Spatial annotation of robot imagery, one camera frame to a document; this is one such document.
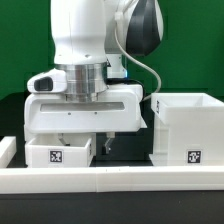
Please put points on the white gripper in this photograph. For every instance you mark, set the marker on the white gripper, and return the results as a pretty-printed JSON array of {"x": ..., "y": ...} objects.
[{"x": 47, "y": 111}]

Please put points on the white front drawer box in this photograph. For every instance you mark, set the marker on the white front drawer box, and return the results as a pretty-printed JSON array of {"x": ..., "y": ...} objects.
[{"x": 46, "y": 151}]

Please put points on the white drawer cabinet frame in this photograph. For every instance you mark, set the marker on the white drawer cabinet frame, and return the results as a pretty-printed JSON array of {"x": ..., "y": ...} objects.
[{"x": 188, "y": 130}]

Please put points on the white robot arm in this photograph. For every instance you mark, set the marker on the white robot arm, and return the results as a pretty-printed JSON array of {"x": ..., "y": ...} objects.
[{"x": 87, "y": 92}]

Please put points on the white left fence rail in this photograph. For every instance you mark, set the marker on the white left fence rail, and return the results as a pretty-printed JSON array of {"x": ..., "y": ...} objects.
[{"x": 7, "y": 150}]

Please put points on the white fence rail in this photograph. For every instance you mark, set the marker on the white fence rail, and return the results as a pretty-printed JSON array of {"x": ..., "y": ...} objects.
[
  {"x": 110, "y": 179},
  {"x": 7, "y": 150}
]

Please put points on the white front fence rail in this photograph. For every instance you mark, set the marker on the white front fence rail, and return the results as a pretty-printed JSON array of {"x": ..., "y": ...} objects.
[{"x": 110, "y": 179}]

